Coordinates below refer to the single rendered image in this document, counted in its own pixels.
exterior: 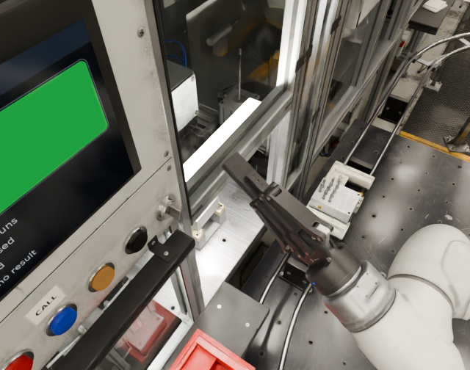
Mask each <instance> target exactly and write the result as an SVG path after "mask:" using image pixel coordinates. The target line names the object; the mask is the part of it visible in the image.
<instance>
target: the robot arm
mask: <svg viewBox="0 0 470 370"><path fill-rule="evenodd" d="M222 168H223V169H224V171H226V172H227V174H229V175H230V177H231V178H232V179H233V180H234V181H235V182H236V183H237V184H238V185H239V186H240V187H241V188H242V190H243V191H244V192H245V193H246V194H247V195H248V196H249V197H250V198H251V199H252V201H251V202H250V203H249V205H250V207H252V209H253V210H254V211H255V213H256V214H257V215H258V217H259V218H260V219H261V221H262V222H263V223H264V224H265V225H266V227H267V228H268V230H269V231H270V232H271V234H272V235H273V236H274V237H275V238H276V240H277V241H278V243H279V244H280V246H281V248H282V250H283V251H284V252H285V254H289V253H290V252H291V251H292V252H294V254H295V255H296V256H297V257H298V258H299V259H301V260H302V261H304V262H305V263H306V264H307V265H308V270H307V271H306V274H305V276H306V278H307V280H308V281H309V282H310V283H311V284H312V285H313V286H314V287H315V288H316V289H317V291H318V292H319V293H320V294H321V295H322V301H323V303H324V305H325V306H326V307H327V308H328V309H329V310H330V311H331V312H332V314H333V315H334V316H335V317H336V318H337V319H338V320H339V321H340V322H341V324H342V325H343V326H344V327H345V328H347V329H348V330H349V332H350V333H351V334H352V336H353V338H354V339H355V341H356V344H357V345H358V347H359V349H360V350H361V351H362V352H363V353H364V355H365V356H366V357H367V358H368V359H369V361H370V362H371V363H372V364H373V365H374V366H375V368H376V369H377V370H466V369H465V366H464V364H463V360H462V357H461V355H460V352H459V351H458V348H457V347H456V346H455V345H454V344H453V338H454V336H453V332H452V318H458V319H465V320H468V319H470V241H469V239H468V238H467V237H466V235H465V234H464V233H462V232H461V231H460V230H458V229H457V228H454V227H452V226H450V225H444V224H434V225H428V226H426V227H423V228H421V229H420V230H418V231H417V232H415V233H414V234H413V235H412V236H411V237H410V238H409V239H408V240H407V241H406V243H404V245H403V246H402V248H401V249H400V250H399V252H398V253H397V255H396V257H395V259H394V261H393V262H392V264H391V267H390V269H389V271H388V277H387V279H385V278H384V277H383V276H382V275H381V274H380V273H379V272H378V271H377V270H376V269H375V268H374V267H373V266H372V265H371V264H370V263H369V262H368V261H367V260H360V259H359V258H358V257H357V255H356V254H355V253H354V252H353V251H352V250H351V249H350V248H349V247H348V246H347V245H346V244H345V243H343V242H338V243H335V244H334V242H333V240H332V239H331V238H330V233H331V232H332V231H333V230H334V227H333V226H332V225H331V224H330V223H328V222H326V221H324V220H322V219H320V218H319V217H318V216H317V215H316V214H315V213H313V212H312V211H311V210H310V209H308V208H307V207H306V206H304V205H303V204H302V203H301V202H300V201H299V200H298V199H297V198H295V197H294V196H293V195H291V194H290V193H289V192H288V191H286V190H285V189H284V188H283V187H282V186H281V185H279V184H277V183H275V182H274V181H273V182H272V183H271V184H270V185H269V184H268V183H267V182H266V181H265V180H264V179H263V178H262V177H261V176H260V175H259V174H258V173H257V172H256V171H255V170H254V169H253V168H252V166H251V165H250V164H249V163H248V162H247V161H246V160H245V159H244V158H243V157H242V156H241V155H240V154H239V152H236V153H235V154H234V155H232V156H231V157H230V158H229V159H227V160H226V161H225V162H224V163H223V165H222ZM276 184H277V185H276ZM274 185H276V186H274Z"/></svg>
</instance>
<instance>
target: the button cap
mask: <svg viewBox="0 0 470 370"><path fill-rule="evenodd" d="M76 318H77V312H76V311H75V310H74V309H72V308H68V309H66V310H64V311H63V312H62V313H60V314H59V315H58V316H57V317H56V319H55V320H54V321H53V323H52V325H51V332H52V333H53V334H54V335H62V334H63V333H65V332H67V331H68V330H69V329H70V328H71V327H72V326H73V324H74V322H75V321H76Z"/></svg>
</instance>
